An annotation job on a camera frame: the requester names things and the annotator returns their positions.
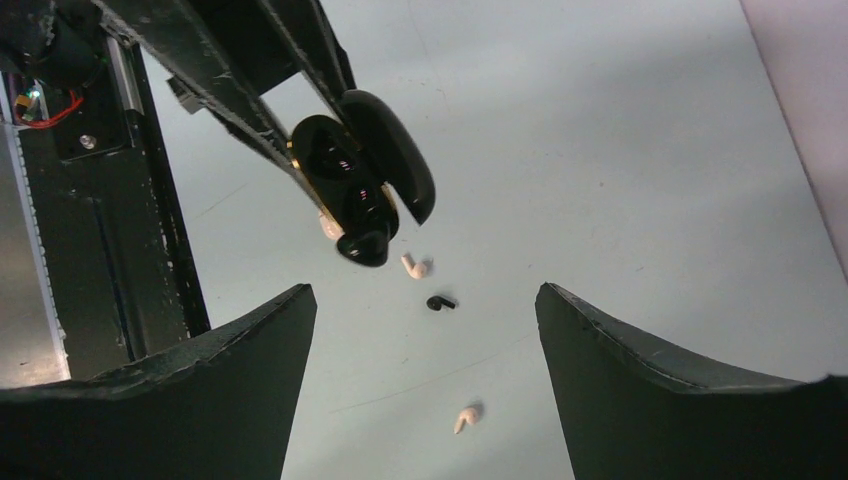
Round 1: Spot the beige earbud right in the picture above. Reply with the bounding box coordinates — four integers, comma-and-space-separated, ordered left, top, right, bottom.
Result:
453, 402, 484, 435

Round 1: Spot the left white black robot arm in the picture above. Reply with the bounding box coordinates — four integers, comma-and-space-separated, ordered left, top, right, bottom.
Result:
1, 1, 355, 210

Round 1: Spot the right controller circuit board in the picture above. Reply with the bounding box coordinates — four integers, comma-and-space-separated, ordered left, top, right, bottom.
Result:
4, 73, 84, 130

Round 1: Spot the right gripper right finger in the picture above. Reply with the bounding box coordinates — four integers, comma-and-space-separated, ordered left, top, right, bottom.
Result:
535, 283, 847, 479

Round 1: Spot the black earbud charging case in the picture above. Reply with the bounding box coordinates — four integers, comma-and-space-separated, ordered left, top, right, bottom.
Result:
289, 90, 436, 268

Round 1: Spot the beige earbud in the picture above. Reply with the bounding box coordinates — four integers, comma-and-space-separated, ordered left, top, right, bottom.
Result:
453, 402, 484, 435
401, 253, 431, 280

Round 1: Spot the black earbud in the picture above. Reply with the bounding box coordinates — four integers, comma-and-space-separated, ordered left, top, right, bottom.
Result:
425, 295, 457, 311

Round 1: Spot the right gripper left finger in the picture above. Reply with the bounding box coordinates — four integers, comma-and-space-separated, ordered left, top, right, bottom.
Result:
1, 284, 317, 479

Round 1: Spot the beige earbud left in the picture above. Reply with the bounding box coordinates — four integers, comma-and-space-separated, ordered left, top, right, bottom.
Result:
401, 253, 431, 280

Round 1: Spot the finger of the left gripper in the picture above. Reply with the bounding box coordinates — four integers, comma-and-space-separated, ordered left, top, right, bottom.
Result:
96, 1, 323, 209
257, 0, 357, 125

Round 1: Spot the beige earbud charging case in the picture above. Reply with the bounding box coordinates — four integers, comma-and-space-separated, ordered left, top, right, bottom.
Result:
319, 211, 345, 242

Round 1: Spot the grey slotted cable duct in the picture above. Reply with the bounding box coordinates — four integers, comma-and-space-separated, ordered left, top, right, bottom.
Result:
1, 124, 71, 389

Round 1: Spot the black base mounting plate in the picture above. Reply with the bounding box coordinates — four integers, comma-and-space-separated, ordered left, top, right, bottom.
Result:
18, 40, 210, 379

